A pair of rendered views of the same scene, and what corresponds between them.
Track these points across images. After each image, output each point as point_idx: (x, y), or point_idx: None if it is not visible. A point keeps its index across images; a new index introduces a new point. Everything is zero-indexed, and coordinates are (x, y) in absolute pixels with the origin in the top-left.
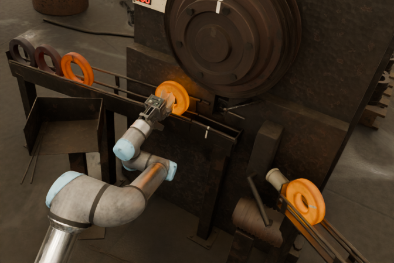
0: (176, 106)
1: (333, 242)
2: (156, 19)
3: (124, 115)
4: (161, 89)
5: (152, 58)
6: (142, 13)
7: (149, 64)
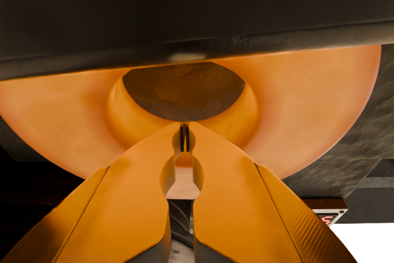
0: (87, 93)
1: None
2: (290, 184)
3: None
4: (268, 166)
5: (327, 154)
6: (334, 185)
7: (357, 132)
